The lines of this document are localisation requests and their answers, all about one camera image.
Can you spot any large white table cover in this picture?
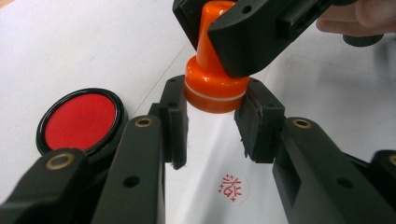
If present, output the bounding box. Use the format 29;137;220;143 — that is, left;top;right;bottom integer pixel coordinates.
0;0;396;224

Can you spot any round red ink pad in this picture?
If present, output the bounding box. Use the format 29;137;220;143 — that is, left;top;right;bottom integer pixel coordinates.
35;88;130;164

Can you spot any orange stamp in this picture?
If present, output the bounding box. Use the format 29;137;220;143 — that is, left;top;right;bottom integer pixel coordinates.
184;0;250;115

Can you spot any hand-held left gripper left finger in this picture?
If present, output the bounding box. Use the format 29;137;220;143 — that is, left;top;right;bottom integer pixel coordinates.
148;74;190;171

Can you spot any white paper sheet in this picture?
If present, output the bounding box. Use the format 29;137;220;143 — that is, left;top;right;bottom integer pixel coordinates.
163;105;289;224

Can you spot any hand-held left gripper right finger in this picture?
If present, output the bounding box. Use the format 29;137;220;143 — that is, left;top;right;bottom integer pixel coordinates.
233;77;286;164

